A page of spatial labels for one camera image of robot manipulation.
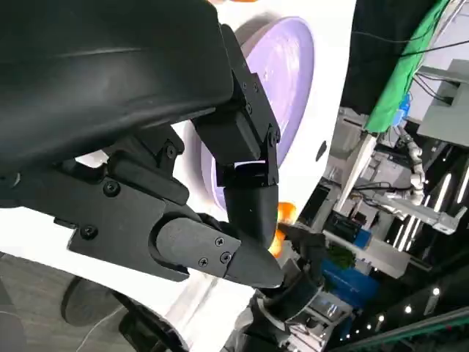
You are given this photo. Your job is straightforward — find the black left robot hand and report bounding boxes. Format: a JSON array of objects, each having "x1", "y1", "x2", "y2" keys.
[{"x1": 0, "y1": 0, "x2": 284, "y2": 290}]

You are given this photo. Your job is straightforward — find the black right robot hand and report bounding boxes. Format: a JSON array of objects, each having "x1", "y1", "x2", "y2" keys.
[{"x1": 280, "y1": 223, "x2": 328, "y2": 293}]

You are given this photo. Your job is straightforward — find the blue box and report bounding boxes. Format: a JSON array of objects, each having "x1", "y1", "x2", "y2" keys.
[{"x1": 318, "y1": 262, "x2": 380, "y2": 315}]

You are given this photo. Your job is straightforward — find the silver aluminium beam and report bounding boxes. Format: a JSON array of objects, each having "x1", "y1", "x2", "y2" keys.
[{"x1": 366, "y1": 193, "x2": 468, "y2": 234}]

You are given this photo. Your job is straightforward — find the grey machine housing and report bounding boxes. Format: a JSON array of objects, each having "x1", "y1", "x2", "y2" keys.
[{"x1": 416, "y1": 58, "x2": 469, "y2": 141}]

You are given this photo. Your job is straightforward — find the white desk frame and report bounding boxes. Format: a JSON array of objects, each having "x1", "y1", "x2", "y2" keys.
[{"x1": 332, "y1": 131, "x2": 378, "y2": 214}]

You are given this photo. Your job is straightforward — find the lilac plate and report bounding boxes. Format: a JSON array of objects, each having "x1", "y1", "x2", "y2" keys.
[{"x1": 199, "y1": 15, "x2": 316, "y2": 210}]

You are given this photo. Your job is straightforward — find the black curtain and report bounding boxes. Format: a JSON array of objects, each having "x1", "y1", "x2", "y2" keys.
[{"x1": 340, "y1": 0, "x2": 443, "y2": 115}]

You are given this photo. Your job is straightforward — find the green cloth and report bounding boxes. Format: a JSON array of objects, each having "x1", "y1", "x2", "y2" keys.
[{"x1": 364, "y1": 0, "x2": 455, "y2": 133}]

